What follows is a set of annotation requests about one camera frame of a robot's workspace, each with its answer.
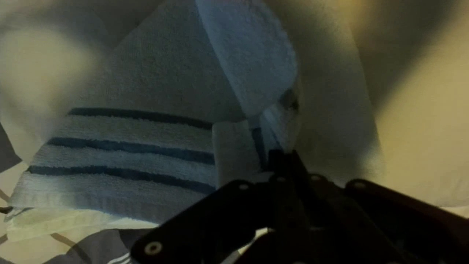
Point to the cream towel with blue stripes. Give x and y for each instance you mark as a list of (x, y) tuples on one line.
[(162, 83)]

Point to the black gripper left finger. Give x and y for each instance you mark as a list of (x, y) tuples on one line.
[(211, 229)]

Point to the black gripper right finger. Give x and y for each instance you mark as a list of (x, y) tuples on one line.
[(382, 229)]

